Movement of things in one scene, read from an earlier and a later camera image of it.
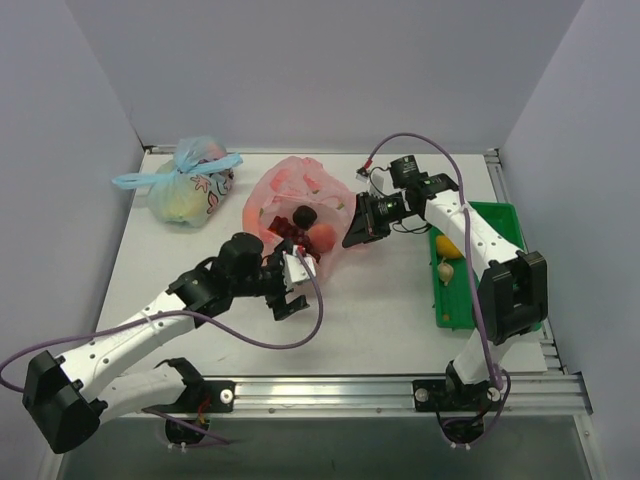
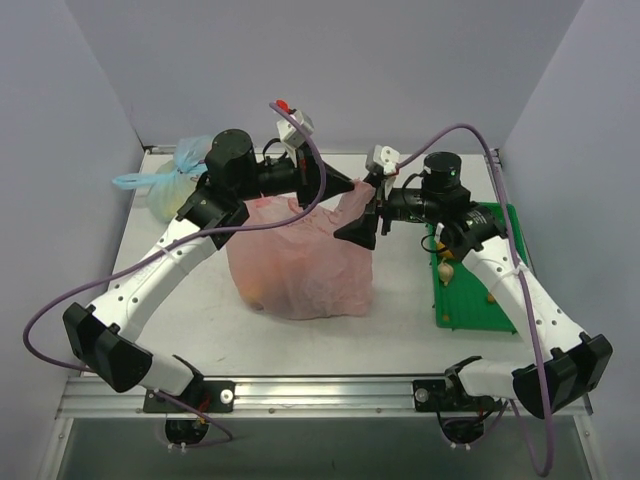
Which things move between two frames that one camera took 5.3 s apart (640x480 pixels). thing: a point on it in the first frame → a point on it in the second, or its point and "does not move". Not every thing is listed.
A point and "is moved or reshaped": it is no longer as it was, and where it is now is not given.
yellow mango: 446,248 does not move
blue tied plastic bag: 188,190 does not move
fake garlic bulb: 445,272 does not move
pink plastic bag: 277,187 is moved or reshaped
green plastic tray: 454,301 does not move
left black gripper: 279,293 → 307,176
